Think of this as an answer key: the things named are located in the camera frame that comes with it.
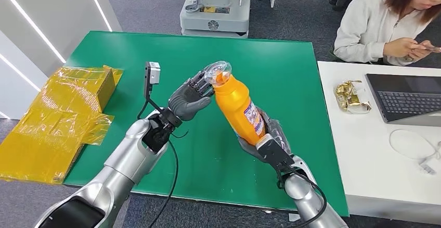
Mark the person's right hand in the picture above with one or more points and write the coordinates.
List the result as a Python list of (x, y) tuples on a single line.
[(399, 47)]

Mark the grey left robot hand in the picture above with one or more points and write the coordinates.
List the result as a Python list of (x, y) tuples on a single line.
[(187, 100)]

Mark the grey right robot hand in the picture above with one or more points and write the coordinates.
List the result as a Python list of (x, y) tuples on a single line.
[(279, 133)]

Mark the person's left hand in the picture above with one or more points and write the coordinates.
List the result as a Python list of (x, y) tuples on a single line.
[(425, 52)]

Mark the orange bottle with clear cap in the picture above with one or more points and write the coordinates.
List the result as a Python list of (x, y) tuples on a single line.
[(237, 109)]

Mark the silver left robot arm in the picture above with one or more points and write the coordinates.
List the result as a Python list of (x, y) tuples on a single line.
[(117, 171)]

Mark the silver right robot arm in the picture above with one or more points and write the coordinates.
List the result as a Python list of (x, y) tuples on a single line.
[(306, 199)]

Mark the person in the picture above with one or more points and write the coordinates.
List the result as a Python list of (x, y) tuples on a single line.
[(365, 26)]

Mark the dark grey laptop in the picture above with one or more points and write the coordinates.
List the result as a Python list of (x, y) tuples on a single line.
[(406, 99)]

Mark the gold foil snack packet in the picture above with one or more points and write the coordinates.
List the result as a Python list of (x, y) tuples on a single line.
[(349, 97)]

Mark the green table mat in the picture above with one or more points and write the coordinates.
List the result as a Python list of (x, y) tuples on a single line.
[(213, 171)]

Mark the white machine base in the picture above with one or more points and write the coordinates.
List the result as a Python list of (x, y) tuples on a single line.
[(217, 16)]

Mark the white desk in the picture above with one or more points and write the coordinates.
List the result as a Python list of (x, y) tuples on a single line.
[(372, 167)]

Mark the yellow film wrapped cardboard box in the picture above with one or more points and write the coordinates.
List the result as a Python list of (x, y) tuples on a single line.
[(58, 116)]

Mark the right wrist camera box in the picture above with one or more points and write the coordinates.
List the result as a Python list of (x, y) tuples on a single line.
[(274, 152)]

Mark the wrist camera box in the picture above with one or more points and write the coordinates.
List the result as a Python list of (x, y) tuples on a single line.
[(152, 76), (274, 152)]

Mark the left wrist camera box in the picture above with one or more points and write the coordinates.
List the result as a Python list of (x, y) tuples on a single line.
[(152, 76)]

